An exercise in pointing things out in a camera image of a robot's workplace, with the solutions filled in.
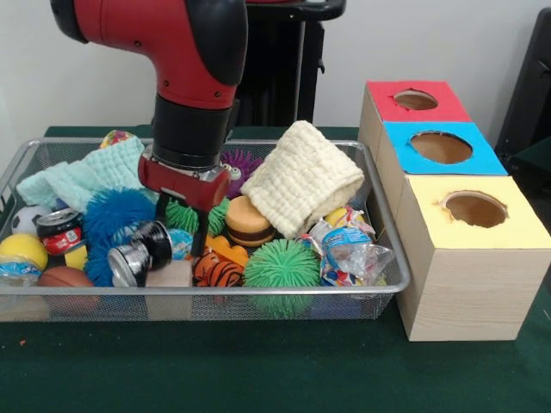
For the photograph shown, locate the large blue spiky toy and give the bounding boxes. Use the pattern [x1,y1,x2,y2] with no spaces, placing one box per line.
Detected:
[84,187,157,242]

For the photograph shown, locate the orange striped tiger plush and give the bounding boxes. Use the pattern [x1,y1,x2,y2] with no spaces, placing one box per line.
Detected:
[193,251,245,288]

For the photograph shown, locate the purple spiky monster toy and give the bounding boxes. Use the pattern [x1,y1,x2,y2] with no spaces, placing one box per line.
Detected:
[221,150,263,200]

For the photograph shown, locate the blue globe ball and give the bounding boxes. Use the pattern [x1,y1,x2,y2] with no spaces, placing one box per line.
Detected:
[167,227,194,261]

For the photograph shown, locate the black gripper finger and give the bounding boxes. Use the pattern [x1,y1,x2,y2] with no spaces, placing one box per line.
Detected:
[190,207,214,257]
[153,192,172,225]

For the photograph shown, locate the wooden box with three holes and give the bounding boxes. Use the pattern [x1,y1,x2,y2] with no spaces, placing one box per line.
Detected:
[357,79,551,343]

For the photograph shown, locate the mint green waffle cloth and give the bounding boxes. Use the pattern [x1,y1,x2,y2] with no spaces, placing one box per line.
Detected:
[16,136,158,212]

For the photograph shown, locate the dark green side-table cloth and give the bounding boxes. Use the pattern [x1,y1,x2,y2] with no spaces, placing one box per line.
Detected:
[498,136,551,197]

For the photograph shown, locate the green spiky ball with eye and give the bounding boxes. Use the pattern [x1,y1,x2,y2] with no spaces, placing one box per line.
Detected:
[165,198,232,237]

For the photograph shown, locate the small blue spiky toy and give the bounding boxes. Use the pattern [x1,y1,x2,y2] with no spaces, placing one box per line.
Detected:
[84,234,130,288]

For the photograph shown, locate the silver drink can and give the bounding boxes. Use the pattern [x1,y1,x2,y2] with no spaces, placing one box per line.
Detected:
[106,219,174,288]

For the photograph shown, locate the cream waffle cloth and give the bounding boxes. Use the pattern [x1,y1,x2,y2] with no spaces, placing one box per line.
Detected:
[240,120,366,240]

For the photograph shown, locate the black upright panel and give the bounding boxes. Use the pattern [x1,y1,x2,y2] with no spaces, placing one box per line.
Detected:
[494,7,551,150]

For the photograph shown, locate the dark green table cloth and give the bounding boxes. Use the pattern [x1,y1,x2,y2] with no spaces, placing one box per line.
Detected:
[0,125,551,413]

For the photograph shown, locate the silver mesh bin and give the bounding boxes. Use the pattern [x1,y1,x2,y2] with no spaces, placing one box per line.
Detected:
[0,136,412,323]

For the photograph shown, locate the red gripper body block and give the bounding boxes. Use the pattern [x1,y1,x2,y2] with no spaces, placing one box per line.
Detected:
[137,154,232,213]

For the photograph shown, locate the crushed clear plastic bottle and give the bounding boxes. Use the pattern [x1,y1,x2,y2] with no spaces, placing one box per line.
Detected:
[300,219,395,287]

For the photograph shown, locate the plain green spiky ball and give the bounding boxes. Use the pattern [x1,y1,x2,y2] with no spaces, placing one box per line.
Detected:
[243,239,323,288]

